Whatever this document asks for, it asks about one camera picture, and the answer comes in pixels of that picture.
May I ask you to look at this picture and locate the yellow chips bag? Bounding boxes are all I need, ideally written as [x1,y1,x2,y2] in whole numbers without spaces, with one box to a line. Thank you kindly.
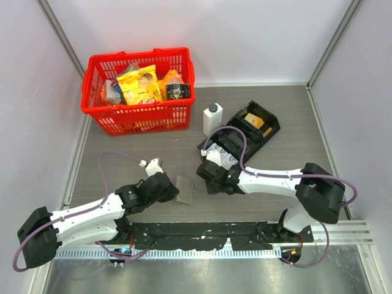
[117,64,164,105]

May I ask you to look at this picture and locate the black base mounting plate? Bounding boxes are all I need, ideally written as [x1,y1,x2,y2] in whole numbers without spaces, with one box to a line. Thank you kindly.
[102,222,314,251]

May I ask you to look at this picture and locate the red plastic shopping basket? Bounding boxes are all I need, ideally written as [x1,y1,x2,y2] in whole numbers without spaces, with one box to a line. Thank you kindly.
[81,47,195,136]

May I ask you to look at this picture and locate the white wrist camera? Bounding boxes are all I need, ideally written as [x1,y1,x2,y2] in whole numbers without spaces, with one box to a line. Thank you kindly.
[139,157,164,177]
[200,149,222,167]

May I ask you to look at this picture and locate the grey green snack packet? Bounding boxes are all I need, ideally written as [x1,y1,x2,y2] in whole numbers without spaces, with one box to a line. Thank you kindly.
[100,80,122,106]

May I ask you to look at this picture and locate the orange snack bag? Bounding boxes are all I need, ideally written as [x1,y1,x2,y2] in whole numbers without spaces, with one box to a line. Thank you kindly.
[157,69,184,100]

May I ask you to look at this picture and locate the grey leather card holder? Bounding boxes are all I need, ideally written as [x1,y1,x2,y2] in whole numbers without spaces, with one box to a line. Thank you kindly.
[176,176,194,205]

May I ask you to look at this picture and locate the white slotted cable duct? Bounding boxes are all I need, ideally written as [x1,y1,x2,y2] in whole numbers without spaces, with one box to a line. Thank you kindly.
[55,247,281,260]

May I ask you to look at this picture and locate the white bottle grey cap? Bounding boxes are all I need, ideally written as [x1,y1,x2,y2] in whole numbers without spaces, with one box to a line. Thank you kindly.
[203,103,223,137]

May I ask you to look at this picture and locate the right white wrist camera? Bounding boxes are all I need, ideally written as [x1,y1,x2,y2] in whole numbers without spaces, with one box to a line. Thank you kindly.
[200,149,222,167]

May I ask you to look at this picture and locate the white card boxes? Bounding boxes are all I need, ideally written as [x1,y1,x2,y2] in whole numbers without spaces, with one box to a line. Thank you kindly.
[207,143,238,170]

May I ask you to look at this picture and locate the black labelled jar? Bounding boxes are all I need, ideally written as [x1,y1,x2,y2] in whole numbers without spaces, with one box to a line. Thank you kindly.
[165,83,191,100]

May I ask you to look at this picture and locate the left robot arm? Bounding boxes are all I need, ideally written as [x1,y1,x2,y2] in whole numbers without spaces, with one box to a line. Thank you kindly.
[13,172,179,272]

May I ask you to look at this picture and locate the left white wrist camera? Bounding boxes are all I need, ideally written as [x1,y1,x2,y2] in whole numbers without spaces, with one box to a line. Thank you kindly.
[139,157,164,177]

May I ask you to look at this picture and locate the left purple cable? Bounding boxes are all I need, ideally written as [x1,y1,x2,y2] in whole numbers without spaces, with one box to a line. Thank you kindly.
[12,152,151,273]

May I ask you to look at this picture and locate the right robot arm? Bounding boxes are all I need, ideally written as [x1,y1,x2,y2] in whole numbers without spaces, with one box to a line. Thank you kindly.
[196,159,345,242]

